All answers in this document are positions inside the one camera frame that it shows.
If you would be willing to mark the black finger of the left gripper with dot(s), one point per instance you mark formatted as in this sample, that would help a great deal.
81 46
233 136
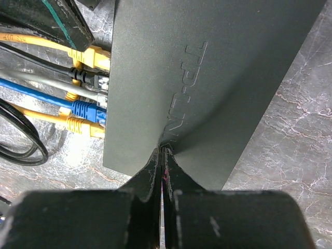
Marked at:
58 21

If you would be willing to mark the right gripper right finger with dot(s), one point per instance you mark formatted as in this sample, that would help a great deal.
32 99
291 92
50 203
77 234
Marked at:
198 218

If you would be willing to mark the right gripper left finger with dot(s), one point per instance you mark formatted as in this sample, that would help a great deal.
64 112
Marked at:
126 217

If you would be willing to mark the black network switch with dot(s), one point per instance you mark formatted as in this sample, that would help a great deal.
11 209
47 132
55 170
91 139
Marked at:
197 77

